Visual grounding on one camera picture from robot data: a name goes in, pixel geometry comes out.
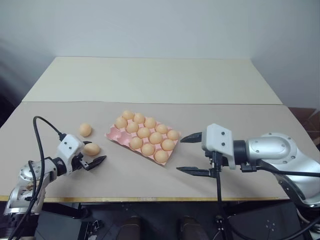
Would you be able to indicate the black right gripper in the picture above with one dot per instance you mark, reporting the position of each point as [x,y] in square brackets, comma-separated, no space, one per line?
[217,160]

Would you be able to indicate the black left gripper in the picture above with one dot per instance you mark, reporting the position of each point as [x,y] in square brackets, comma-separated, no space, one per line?
[79,162]

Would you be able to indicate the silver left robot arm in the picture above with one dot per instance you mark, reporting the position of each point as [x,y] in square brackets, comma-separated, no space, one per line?
[27,175]

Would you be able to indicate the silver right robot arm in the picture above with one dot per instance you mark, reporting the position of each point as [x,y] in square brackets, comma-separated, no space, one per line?
[275,150]

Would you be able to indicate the brown egg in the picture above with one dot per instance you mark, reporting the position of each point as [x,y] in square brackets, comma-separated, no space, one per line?
[161,155]
[127,114]
[167,144]
[132,127]
[136,143]
[148,149]
[121,122]
[150,122]
[143,132]
[139,117]
[91,149]
[173,134]
[155,137]
[162,128]
[85,129]

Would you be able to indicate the pink egg tray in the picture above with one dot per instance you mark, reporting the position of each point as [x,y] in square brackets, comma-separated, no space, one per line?
[114,134]

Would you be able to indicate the dark panel with white dots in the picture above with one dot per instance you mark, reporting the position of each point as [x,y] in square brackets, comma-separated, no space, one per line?
[271,223]

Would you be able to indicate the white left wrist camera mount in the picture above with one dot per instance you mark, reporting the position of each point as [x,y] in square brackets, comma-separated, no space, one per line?
[68,147]

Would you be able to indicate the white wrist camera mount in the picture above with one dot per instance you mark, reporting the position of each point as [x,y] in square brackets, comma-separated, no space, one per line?
[68,147]
[218,141]

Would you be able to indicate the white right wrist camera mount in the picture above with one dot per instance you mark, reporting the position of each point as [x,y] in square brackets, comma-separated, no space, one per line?
[218,141]

